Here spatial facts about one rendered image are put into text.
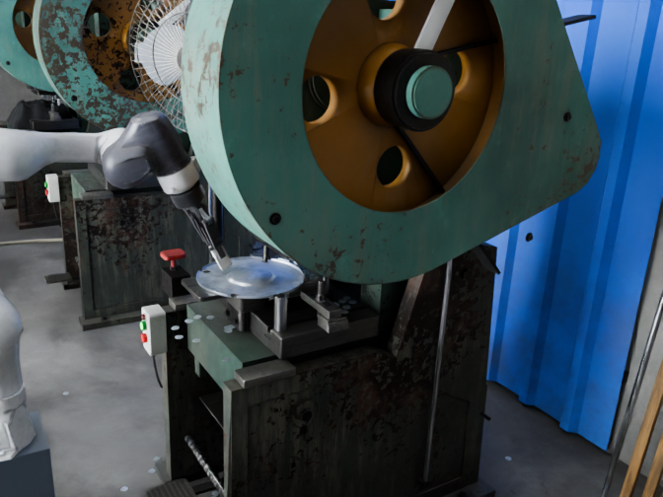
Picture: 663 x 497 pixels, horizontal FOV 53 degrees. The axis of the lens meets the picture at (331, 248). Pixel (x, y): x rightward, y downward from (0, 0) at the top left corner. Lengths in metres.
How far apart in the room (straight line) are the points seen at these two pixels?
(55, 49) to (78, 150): 1.34
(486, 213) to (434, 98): 0.37
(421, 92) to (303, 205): 0.31
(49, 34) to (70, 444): 1.54
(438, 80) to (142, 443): 1.73
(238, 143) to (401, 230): 0.43
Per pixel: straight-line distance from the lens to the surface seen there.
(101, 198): 3.22
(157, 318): 1.99
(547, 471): 2.54
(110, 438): 2.59
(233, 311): 1.82
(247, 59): 1.16
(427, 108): 1.30
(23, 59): 4.61
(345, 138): 1.36
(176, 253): 2.05
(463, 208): 1.51
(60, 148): 1.57
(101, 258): 3.32
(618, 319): 2.49
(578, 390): 2.66
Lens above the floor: 1.46
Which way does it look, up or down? 19 degrees down
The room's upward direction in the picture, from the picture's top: 3 degrees clockwise
